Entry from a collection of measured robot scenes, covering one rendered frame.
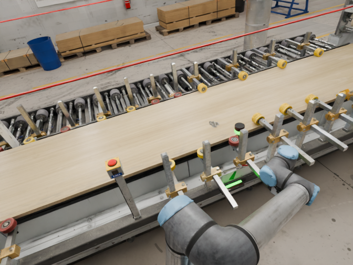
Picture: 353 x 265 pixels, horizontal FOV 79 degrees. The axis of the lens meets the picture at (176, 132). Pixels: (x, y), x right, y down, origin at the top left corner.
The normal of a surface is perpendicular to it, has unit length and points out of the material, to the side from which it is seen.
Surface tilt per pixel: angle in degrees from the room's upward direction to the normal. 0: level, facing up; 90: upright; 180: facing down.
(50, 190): 0
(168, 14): 90
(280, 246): 0
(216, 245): 20
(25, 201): 0
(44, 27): 90
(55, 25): 90
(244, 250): 35
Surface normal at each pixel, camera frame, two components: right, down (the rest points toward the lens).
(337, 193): -0.12, -0.75
